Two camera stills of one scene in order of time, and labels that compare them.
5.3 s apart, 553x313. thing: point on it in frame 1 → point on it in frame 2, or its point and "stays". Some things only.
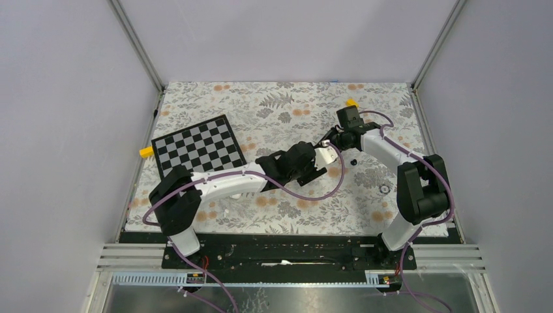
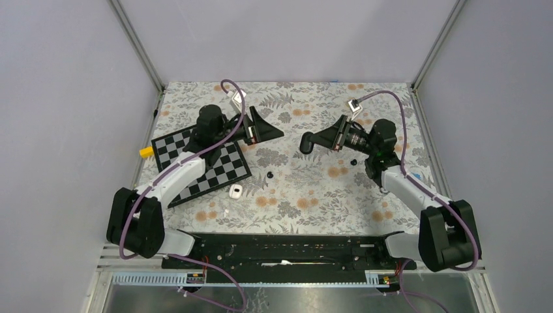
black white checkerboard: [207, 147] stays
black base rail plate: [291, 252] stays
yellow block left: [147, 152] stays
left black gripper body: [308, 174] → [242, 134]
